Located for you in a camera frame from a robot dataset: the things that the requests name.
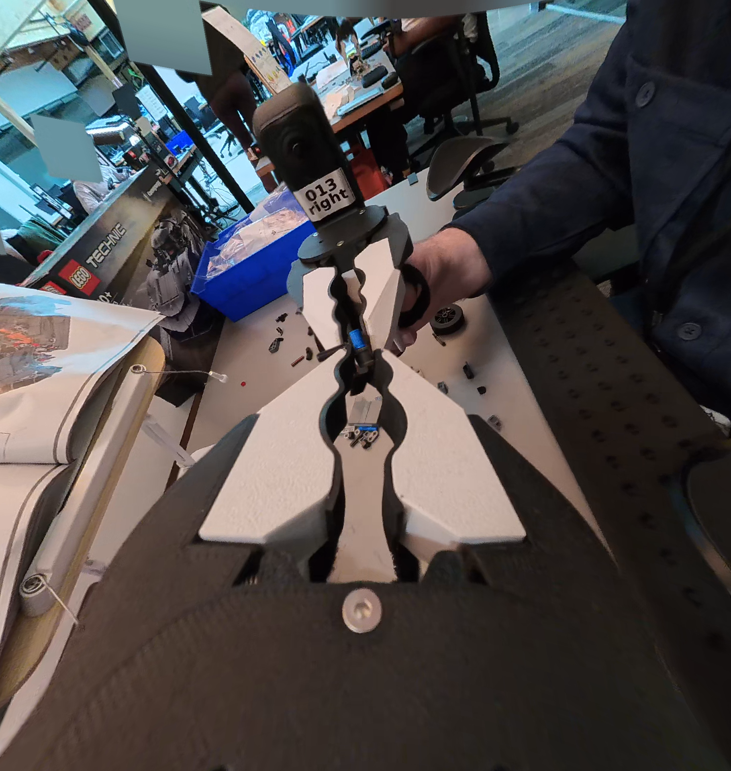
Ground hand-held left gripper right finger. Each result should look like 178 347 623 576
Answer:
374 351 527 582

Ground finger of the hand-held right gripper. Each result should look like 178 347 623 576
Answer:
341 240 407 356
302 267 366 357

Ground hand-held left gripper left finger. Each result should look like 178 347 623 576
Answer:
197 351 351 584

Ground blue and black lego connector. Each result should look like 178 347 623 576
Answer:
345 327 376 392

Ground lego instruction booklet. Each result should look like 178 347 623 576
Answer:
0 279 165 700

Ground person's right forearm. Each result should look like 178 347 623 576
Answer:
447 24 649 291

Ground black lego wheel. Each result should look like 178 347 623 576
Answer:
429 303 466 336

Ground scattered loose lego pieces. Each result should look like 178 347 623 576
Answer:
268 301 506 451

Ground lego set box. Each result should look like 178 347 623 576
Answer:
16 161 234 333

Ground person's right hand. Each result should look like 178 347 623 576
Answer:
385 226 494 355

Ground blue storage bin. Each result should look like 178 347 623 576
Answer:
190 199 319 324

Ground clear plastic bags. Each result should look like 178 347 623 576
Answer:
210 184 316 287

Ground grey mesh chair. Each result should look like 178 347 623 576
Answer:
427 135 523 202

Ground white book stand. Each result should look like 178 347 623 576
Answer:
0 333 222 726

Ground black perforated mat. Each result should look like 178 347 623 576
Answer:
485 259 731 700

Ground black office chair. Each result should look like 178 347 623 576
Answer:
462 12 521 136

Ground person's navy jacket torso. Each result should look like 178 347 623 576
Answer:
573 0 731 439

